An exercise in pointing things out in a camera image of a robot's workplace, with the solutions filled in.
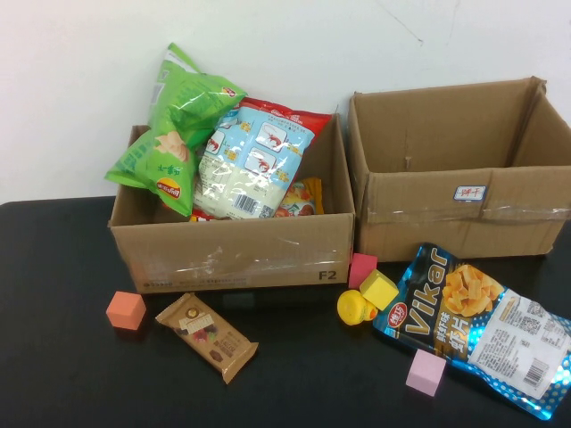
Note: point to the white blue snack bag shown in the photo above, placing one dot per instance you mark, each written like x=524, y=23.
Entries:
x=250, y=169

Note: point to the blue Vikar shrimp chips bag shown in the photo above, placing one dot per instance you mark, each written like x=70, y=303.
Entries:
x=446, y=321

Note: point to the yellow foam cube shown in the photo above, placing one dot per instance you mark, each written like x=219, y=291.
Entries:
x=379, y=290

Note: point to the light pink foam cube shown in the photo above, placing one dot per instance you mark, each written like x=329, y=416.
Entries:
x=426, y=372

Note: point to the orange snack packet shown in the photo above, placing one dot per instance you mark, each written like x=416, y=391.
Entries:
x=301, y=198

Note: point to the cardboard box marked F2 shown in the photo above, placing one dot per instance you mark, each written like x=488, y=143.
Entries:
x=223, y=254

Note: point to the orange foam cube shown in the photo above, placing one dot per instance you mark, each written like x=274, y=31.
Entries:
x=126, y=311

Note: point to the green Lay's chips bag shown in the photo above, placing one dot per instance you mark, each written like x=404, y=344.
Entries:
x=178, y=116

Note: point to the magenta foam cube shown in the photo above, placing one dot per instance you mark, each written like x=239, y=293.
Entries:
x=359, y=267

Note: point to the cardboard box with white label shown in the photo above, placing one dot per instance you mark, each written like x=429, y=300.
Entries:
x=424, y=223

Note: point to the brown chocolate bar wrapper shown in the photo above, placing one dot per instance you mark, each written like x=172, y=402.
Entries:
x=205, y=334

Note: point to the yellow rubber duck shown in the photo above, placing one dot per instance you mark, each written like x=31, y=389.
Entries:
x=352, y=307

